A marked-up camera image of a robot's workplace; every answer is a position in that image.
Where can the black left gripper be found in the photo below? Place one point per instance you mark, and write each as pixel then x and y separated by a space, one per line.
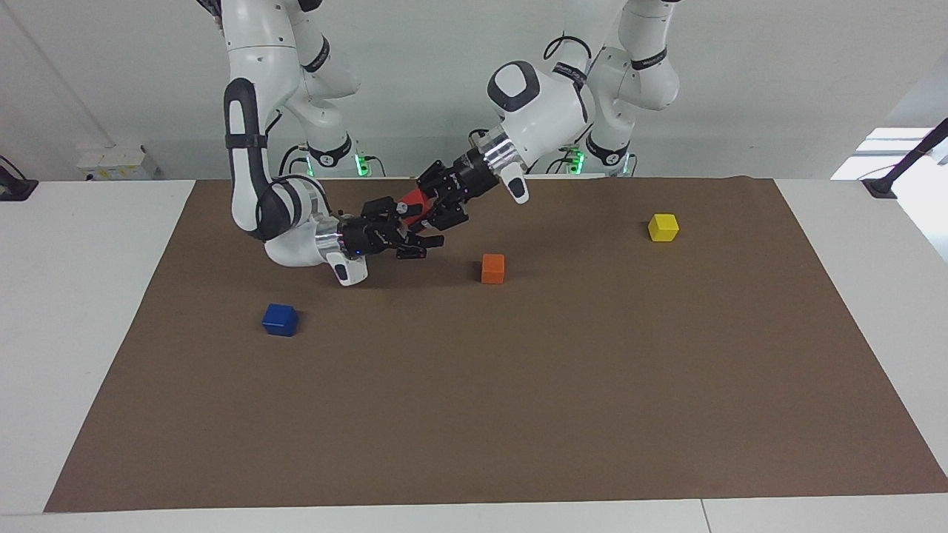
pixel 470 176

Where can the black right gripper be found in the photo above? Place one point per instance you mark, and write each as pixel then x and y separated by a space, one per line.
pixel 366 237

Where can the red wooden block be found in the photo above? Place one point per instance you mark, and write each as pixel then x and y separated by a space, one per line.
pixel 416 201

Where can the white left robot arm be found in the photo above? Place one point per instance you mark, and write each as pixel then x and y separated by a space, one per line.
pixel 548 111

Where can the orange wooden block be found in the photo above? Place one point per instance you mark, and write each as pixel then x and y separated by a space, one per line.
pixel 492 269

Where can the blue wooden block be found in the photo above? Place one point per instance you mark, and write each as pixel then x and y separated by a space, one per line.
pixel 280 320

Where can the yellow wooden block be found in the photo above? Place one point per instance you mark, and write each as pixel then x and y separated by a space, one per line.
pixel 663 228

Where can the brown table mat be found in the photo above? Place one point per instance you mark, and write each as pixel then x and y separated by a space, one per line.
pixel 474 407

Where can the black slanted stand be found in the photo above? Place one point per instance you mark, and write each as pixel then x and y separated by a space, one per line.
pixel 907 159

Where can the white wall box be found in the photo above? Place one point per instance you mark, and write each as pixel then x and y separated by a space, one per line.
pixel 115 163

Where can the black table clamp mount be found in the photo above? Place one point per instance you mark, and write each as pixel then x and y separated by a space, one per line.
pixel 15 189

